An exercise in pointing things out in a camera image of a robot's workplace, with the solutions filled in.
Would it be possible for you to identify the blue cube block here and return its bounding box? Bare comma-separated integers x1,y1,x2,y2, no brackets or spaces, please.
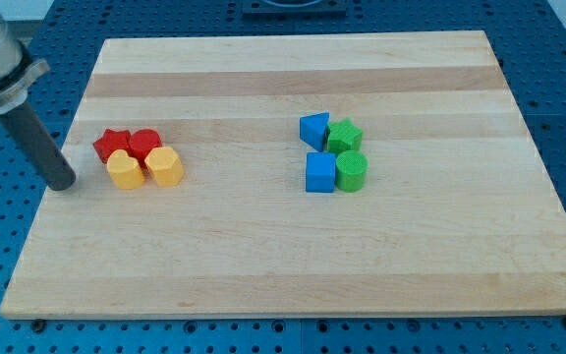
305,152,336,193

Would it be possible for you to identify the blue triangle block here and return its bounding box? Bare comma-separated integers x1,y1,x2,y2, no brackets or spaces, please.
299,112,330,151

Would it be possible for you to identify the green cylinder block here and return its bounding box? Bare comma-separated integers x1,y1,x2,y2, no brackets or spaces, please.
336,150,368,193

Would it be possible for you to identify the green star block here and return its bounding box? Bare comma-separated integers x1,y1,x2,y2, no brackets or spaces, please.
326,119,364,154

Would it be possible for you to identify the yellow hexagon block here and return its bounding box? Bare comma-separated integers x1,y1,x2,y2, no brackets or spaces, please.
144,147,185,188

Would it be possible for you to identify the red cylinder block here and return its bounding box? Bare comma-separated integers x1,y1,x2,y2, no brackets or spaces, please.
128,129,162,168

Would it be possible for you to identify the yellow heart block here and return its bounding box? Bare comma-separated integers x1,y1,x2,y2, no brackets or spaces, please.
106,149,145,190

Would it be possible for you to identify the red star block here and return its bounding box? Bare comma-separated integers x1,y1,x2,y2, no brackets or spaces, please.
92,129,131,164

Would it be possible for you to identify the light wooden board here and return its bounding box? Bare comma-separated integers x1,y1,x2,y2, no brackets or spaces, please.
0,30,566,320

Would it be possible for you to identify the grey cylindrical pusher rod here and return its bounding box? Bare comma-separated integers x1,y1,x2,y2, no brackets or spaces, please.
0,101,76,191

